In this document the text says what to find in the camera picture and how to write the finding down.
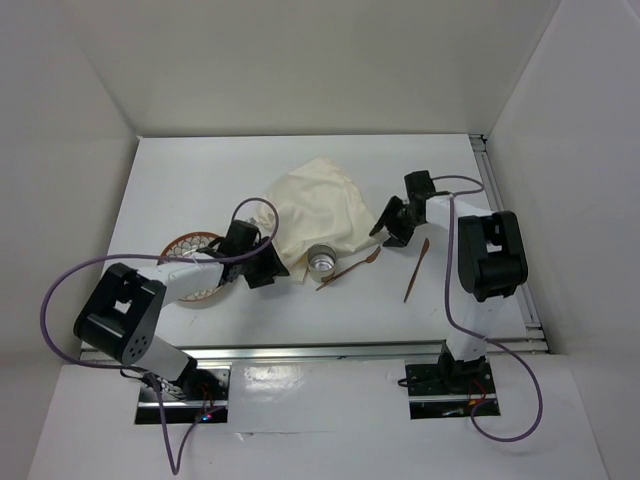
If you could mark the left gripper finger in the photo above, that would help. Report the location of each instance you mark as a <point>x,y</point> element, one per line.
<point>270,262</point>
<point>261,273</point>

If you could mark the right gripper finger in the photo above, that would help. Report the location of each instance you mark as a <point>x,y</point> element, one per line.
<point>392,208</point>
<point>400,232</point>

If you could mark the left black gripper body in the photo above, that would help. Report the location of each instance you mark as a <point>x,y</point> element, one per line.
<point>256,246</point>

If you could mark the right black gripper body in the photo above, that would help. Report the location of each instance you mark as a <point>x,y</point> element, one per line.
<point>407,217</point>

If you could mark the cream cloth placemat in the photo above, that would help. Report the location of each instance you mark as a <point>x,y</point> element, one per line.
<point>316,203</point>

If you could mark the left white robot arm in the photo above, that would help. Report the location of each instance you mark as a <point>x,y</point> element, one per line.
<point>122,313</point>

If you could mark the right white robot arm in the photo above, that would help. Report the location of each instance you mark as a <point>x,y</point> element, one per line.
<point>485,265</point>

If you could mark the copper knife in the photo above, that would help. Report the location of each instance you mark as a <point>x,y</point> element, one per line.
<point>424,249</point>

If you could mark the floral patterned ceramic plate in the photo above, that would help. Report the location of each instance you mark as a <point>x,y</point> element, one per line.
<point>185,246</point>

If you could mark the silver metal cup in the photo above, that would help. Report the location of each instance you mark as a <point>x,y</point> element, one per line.
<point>321,261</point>

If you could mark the aluminium front rail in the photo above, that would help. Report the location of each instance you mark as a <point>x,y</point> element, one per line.
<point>315,352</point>

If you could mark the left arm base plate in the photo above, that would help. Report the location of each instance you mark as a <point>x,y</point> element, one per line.
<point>181,408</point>

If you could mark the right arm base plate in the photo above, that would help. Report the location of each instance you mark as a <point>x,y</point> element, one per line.
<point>431,398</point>

